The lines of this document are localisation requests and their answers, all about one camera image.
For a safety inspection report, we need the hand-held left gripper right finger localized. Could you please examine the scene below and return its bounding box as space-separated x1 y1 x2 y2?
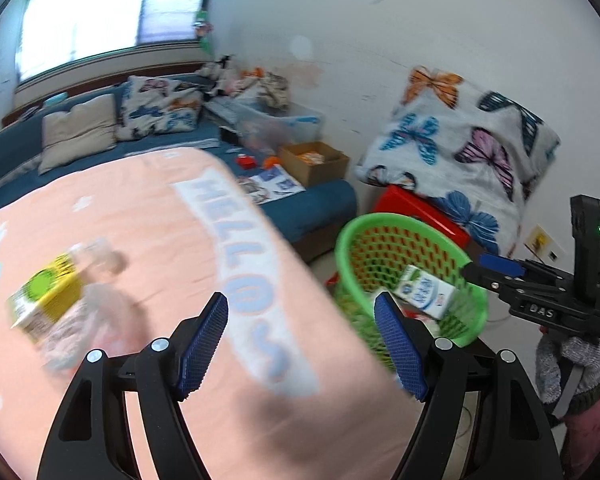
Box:
373 292 563 480

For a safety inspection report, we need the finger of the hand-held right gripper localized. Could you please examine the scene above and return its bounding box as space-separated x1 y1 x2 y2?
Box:
479 253 531 278
462 264 511 293

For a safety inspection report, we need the green plastic mesh basket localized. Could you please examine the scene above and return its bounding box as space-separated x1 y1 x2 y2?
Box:
332 213 488 371

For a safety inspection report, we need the person's right hand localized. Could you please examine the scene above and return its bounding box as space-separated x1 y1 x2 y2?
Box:
535 335 600 406

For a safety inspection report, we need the colourful pinwheel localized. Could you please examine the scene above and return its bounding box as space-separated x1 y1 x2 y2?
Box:
192 15 216 56

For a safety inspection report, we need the window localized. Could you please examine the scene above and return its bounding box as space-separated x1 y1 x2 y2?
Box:
17 0 216 86

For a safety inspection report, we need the black and white cow plush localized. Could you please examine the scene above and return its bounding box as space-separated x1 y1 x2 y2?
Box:
202 57 236 93

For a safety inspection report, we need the wall socket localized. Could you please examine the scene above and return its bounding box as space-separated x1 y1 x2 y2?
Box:
527 227 563 263

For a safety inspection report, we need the white milk carton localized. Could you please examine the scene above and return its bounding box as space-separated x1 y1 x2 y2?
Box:
392 265 461 321

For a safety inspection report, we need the plastic bottle yellow green label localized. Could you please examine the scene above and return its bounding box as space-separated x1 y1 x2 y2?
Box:
7 240 126 346

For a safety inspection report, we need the grey husky plush toy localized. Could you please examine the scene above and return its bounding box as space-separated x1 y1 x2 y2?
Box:
260 72 291 111

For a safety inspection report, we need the butterfly print pillow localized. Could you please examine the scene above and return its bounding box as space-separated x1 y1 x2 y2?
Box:
116 75 206 142

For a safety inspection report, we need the pink plush toy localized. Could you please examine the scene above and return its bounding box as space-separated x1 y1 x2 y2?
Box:
235 67 263 93

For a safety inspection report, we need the blue sofa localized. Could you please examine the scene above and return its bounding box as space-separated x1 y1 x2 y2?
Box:
0 72 358 256

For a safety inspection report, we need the pink printed blanket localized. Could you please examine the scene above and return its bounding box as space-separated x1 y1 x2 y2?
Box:
0 147 431 480

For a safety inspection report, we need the cardboard box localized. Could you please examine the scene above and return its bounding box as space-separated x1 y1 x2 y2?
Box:
279 141 351 187

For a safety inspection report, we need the printed paper sheet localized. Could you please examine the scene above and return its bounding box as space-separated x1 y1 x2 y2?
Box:
237 165 306 206

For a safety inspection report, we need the butterfly print folded quilt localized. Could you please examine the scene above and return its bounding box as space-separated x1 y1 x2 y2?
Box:
356 66 562 258

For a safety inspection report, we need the beige pillow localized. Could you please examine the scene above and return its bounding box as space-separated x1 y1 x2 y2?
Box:
39 94 118 175

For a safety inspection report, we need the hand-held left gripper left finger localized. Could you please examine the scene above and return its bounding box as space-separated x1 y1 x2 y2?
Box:
36 291 229 480

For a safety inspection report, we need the clear plastic storage bin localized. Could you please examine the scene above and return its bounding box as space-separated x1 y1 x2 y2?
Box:
232 102 326 153

